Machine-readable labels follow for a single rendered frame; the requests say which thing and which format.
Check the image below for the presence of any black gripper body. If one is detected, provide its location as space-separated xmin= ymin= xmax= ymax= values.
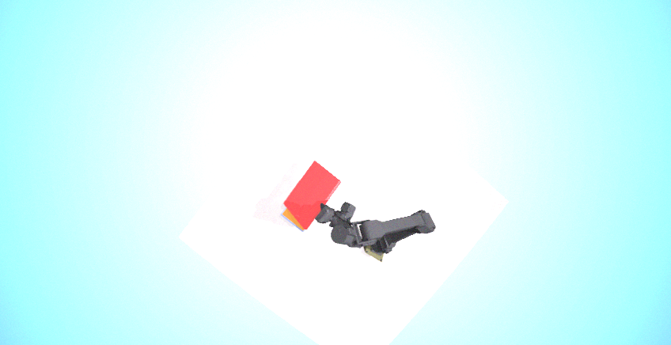
xmin=315 ymin=207 xmax=352 ymax=228

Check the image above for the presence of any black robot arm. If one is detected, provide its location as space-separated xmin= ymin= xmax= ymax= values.
xmin=331 ymin=202 xmax=436 ymax=256

